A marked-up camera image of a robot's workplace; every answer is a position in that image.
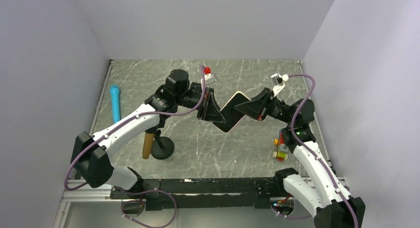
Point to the blue toy microphone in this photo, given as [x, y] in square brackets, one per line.
[114, 93]

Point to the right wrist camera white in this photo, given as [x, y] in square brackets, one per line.
[279, 82]

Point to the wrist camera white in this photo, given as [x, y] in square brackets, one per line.
[209, 76]
[279, 82]

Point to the gold microphone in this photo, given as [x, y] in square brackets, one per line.
[147, 145]

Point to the black microphone stand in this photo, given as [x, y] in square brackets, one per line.
[162, 147]

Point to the black smartphone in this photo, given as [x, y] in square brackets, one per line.
[231, 119]

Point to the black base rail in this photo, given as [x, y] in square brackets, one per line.
[256, 192]

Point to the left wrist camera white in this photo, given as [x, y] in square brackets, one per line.
[209, 76]

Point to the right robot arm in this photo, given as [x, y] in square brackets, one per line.
[328, 201]

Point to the beige phone case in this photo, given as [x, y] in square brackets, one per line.
[237, 96]

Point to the colourful toy brick assembly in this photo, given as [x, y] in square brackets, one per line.
[280, 149]

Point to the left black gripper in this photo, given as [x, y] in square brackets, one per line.
[210, 112]

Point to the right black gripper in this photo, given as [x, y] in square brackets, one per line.
[257, 107]

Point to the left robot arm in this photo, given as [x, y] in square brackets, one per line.
[91, 153]

